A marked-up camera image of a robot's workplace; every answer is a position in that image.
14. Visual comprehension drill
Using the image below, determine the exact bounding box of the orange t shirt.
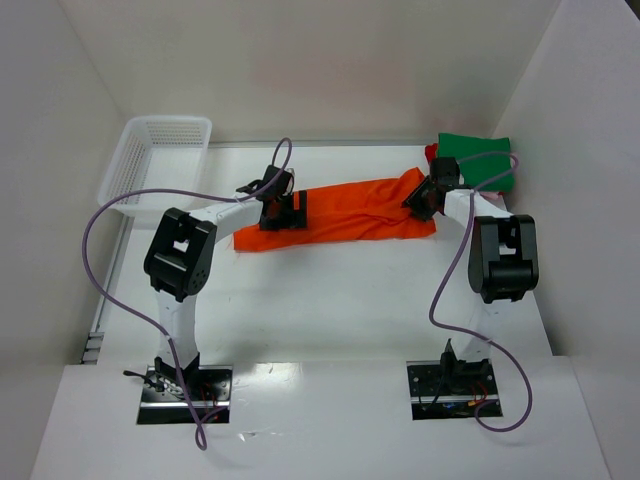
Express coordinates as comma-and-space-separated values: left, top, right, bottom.
233, 167, 436, 253

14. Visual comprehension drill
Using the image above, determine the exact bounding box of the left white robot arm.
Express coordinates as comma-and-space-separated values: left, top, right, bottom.
143, 165, 307, 386

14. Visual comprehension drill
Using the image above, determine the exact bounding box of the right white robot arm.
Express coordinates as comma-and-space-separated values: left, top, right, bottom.
402, 157, 539, 397

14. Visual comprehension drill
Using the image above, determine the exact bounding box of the red folded t shirt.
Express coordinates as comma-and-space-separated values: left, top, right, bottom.
424, 143, 439, 164

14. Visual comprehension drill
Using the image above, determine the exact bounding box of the green folded t shirt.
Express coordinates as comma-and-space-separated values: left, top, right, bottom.
437, 133, 511, 187

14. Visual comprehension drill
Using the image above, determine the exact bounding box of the pink folded t shirt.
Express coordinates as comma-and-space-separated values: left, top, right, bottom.
479, 152, 519, 201

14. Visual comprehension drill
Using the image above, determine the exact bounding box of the white plastic basket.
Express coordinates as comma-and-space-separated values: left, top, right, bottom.
97, 115, 212, 218

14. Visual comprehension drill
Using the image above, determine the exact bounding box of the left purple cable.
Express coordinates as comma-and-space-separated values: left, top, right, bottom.
82, 137, 294, 451

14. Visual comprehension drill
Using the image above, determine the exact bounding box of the purple cable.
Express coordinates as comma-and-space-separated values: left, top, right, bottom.
82, 137, 294, 451
428, 151, 534, 432

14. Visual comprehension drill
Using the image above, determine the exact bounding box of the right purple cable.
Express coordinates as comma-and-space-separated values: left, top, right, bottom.
428, 151, 534, 432

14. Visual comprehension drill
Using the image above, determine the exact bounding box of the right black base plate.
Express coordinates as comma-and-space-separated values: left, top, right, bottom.
406, 359, 503, 420

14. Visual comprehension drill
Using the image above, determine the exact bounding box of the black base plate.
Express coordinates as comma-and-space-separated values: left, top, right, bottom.
406, 359, 503, 420
127, 366, 233, 425

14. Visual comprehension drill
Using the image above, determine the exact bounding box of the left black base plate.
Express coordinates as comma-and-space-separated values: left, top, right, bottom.
127, 366, 233, 425

